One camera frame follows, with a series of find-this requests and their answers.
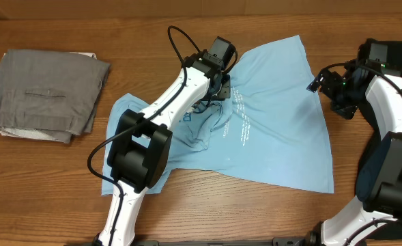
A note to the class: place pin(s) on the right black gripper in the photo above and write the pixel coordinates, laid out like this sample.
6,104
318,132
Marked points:
349,109

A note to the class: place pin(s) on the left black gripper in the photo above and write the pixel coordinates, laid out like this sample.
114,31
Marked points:
226,88

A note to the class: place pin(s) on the light blue printed t-shirt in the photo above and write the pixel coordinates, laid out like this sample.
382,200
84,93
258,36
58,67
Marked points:
270,130

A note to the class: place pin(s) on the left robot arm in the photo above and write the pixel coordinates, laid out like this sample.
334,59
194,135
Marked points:
140,148

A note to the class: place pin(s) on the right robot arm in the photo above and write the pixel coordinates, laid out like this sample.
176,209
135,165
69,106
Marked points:
353,224

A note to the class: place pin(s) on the black polo shirt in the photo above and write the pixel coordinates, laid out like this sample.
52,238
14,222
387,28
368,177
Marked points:
380,168

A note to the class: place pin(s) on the folded grey trousers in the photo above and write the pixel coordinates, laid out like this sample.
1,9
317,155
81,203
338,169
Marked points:
49,95

